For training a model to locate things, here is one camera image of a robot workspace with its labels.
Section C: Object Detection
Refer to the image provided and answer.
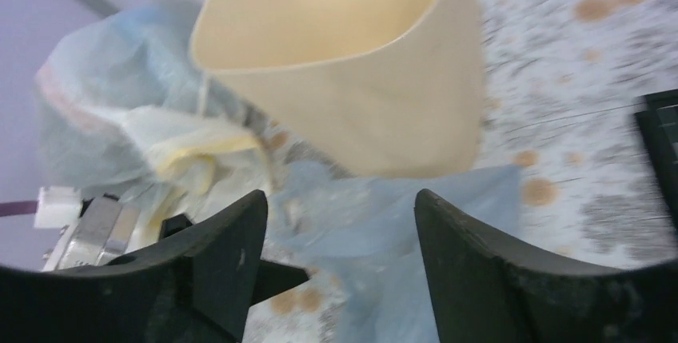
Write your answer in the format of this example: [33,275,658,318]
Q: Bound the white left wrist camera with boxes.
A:
[34,186,140,271]

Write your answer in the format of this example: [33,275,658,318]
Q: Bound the floral patterned table mat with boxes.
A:
[241,0,678,343]

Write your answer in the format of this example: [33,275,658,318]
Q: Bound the translucent white yellow trash bag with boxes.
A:
[36,0,273,250]

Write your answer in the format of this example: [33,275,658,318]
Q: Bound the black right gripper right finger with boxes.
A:
[414,189,677,342]

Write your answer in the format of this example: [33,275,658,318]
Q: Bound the black white checkerboard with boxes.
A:
[634,89,677,229]

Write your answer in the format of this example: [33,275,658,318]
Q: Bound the beige plastic trash bin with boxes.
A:
[190,0,485,177]

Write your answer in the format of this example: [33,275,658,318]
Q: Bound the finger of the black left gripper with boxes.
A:
[158,213,309,305]

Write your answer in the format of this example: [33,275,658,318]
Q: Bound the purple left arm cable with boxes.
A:
[0,200,39,219]

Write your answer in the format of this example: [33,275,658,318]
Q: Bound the light blue trash bag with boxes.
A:
[269,161,520,342]

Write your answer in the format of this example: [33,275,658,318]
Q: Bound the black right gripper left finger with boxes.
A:
[1,190,268,342]

